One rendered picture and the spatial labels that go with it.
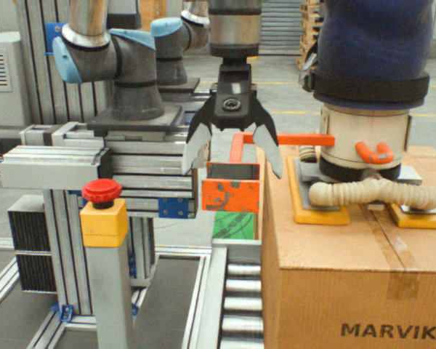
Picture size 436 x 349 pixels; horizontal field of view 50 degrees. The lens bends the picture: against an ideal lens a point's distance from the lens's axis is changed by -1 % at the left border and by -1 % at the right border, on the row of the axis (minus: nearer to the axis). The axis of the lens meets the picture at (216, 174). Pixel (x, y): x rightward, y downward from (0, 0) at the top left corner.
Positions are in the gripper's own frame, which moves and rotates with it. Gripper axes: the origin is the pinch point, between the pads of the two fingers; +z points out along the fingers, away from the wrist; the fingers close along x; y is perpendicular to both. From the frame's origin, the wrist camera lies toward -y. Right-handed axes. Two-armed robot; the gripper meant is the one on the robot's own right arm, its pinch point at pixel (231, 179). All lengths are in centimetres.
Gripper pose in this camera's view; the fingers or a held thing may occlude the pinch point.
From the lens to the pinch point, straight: 72.7
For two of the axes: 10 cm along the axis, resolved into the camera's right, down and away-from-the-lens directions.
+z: 0.0, 9.3, 3.6
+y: 0.9, -3.6, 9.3
